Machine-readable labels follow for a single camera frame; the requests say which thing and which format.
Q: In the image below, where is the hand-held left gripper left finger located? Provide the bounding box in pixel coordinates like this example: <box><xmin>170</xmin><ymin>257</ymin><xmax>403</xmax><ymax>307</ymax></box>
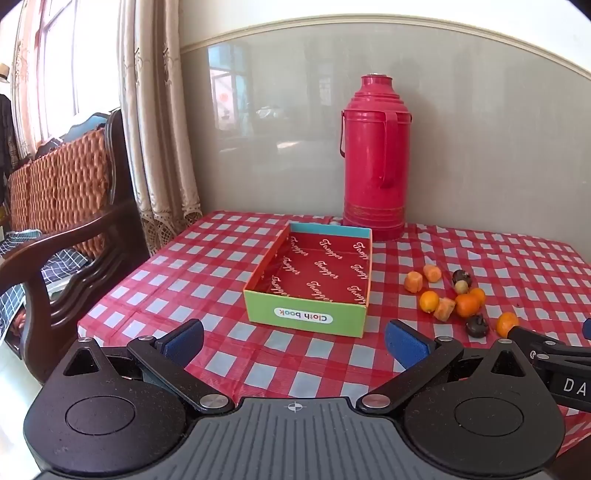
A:
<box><xmin>62</xmin><ymin>318</ymin><xmax>235</xmax><ymax>414</ymax></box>

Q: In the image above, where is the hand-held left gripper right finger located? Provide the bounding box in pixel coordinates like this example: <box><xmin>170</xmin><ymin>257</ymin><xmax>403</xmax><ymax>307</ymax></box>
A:
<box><xmin>355</xmin><ymin>318</ymin><xmax>542</xmax><ymax>413</ymax></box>

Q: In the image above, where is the green and red cardboard box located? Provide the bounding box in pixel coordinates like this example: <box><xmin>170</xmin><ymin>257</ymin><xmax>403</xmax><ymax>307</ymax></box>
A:
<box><xmin>243</xmin><ymin>221</ymin><xmax>373</xmax><ymax>339</ymax></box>

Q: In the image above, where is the red checked tablecloth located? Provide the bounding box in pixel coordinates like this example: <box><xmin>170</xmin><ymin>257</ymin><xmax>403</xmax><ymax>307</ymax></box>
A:
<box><xmin>77</xmin><ymin>210</ymin><xmax>591</xmax><ymax>459</ymax></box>

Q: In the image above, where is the blue checked cloth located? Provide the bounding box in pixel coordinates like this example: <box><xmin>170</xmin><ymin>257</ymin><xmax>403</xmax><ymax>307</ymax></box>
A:
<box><xmin>0</xmin><ymin>228</ymin><xmax>89</xmax><ymax>334</ymax></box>

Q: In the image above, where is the dark wooden armchair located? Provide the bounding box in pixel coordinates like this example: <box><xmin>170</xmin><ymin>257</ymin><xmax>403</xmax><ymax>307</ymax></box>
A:
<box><xmin>0</xmin><ymin>108</ymin><xmax>151</xmax><ymax>385</ymax></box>

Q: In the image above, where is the red thermos flask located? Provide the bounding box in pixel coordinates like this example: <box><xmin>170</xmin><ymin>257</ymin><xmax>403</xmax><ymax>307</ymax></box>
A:
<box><xmin>340</xmin><ymin>73</ymin><xmax>412</xmax><ymax>241</ymax></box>

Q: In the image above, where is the orange woven chair cushion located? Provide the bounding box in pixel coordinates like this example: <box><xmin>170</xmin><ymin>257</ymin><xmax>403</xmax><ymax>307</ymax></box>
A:
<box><xmin>7</xmin><ymin>129</ymin><xmax>114</xmax><ymax>259</ymax></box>

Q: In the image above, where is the beige lace curtain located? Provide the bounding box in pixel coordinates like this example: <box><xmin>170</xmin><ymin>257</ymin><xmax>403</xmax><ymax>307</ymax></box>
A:
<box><xmin>117</xmin><ymin>0</ymin><xmax>204</xmax><ymax>257</ymax></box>

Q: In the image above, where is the window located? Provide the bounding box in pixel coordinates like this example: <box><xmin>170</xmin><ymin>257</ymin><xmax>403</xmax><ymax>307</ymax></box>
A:
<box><xmin>9</xmin><ymin>0</ymin><xmax>123</xmax><ymax>158</ymax></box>

